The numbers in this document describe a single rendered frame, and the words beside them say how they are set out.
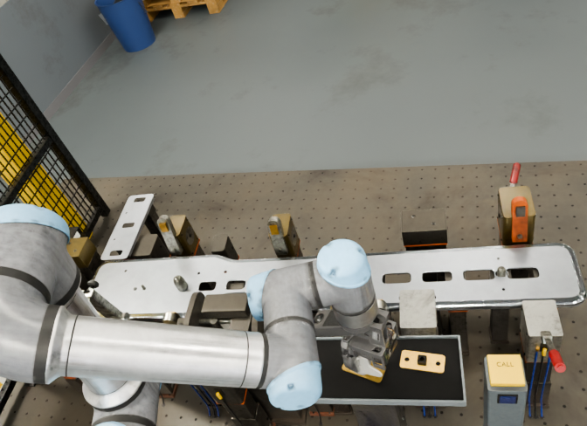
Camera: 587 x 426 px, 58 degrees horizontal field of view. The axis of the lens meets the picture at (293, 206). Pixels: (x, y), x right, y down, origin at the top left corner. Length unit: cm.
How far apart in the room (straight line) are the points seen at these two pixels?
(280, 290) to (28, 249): 35
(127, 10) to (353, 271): 473
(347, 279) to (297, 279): 8
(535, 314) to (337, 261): 62
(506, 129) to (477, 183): 136
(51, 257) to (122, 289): 92
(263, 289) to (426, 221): 77
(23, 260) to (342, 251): 44
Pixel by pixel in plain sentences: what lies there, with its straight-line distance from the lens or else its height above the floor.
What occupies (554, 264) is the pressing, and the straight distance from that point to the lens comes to 146.
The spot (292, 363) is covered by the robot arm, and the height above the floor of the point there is 152.
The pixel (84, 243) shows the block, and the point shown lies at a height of 106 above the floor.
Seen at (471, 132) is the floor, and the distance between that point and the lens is 339.
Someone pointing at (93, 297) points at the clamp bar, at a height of 121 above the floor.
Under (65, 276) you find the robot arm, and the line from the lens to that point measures 83.
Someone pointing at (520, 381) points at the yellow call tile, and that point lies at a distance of 111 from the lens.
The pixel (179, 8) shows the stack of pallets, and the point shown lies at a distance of 581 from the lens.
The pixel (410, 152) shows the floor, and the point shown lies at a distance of 329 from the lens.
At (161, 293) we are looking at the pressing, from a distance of 162.
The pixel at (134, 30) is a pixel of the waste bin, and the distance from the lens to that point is 543.
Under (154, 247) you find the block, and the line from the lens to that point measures 180.
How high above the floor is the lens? 215
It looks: 44 degrees down
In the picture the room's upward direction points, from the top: 19 degrees counter-clockwise
